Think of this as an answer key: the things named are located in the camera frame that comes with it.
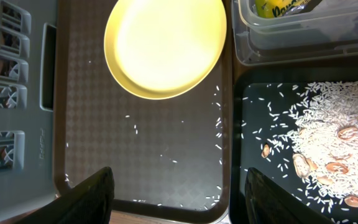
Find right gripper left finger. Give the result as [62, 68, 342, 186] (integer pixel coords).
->
[18, 167, 114, 224]

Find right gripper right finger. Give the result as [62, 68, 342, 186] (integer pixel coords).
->
[244, 167, 332, 224]

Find yellow plate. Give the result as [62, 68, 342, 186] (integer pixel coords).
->
[104, 0, 227, 100]

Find yellow green snack wrapper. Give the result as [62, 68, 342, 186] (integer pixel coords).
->
[254, 0, 322, 19]

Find black waste tray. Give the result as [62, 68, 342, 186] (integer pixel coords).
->
[229, 71, 358, 223]

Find grey dishwasher rack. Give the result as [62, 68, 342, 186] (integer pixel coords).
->
[0, 0, 57, 222]

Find dark brown serving tray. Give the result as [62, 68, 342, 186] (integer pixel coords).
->
[53, 1, 232, 223]

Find rice and nut scraps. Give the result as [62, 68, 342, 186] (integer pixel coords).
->
[241, 80, 358, 224]

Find clear plastic bin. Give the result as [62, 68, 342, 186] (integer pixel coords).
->
[231, 1, 358, 67]

